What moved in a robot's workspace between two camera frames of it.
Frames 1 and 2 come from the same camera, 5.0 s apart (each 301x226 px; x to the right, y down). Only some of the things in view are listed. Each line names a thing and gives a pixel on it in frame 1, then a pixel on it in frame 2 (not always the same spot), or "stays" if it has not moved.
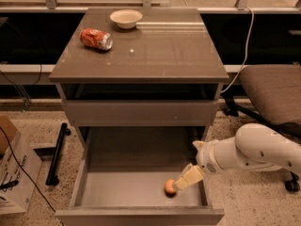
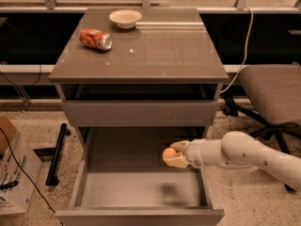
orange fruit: [168, 188] → [168, 153]
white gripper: [207, 157] → [194, 153]
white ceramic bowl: [126, 19] stays
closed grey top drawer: [141, 113] stays
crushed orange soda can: [92, 38] stays
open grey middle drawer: [120, 174] stays
